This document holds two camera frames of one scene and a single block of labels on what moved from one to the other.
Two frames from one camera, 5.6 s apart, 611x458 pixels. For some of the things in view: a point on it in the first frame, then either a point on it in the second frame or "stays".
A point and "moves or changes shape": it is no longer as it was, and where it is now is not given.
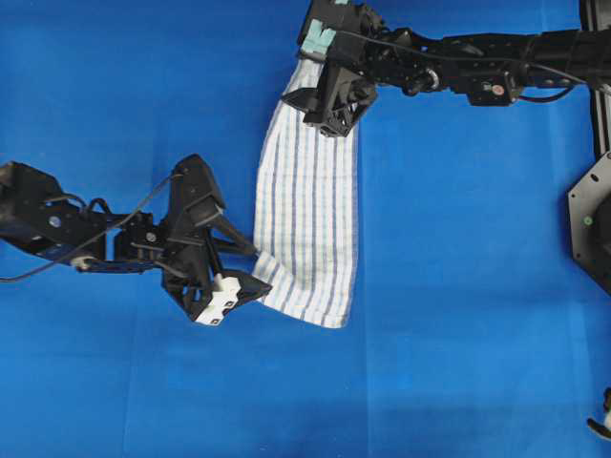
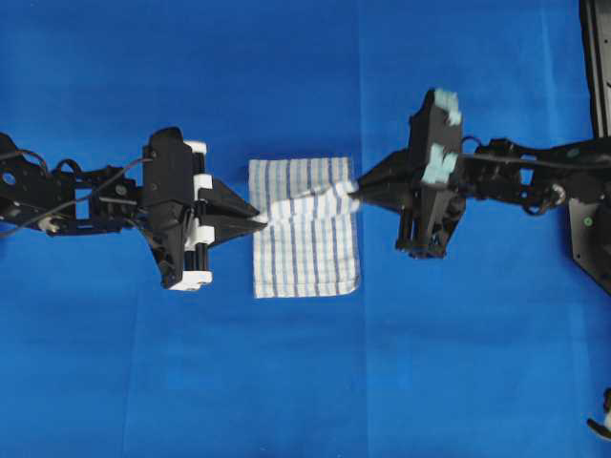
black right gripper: x=336 y=105 -> x=427 y=226
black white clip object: x=605 y=426 stays
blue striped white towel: x=307 y=209 moves or changes shape
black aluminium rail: x=596 y=15 stays
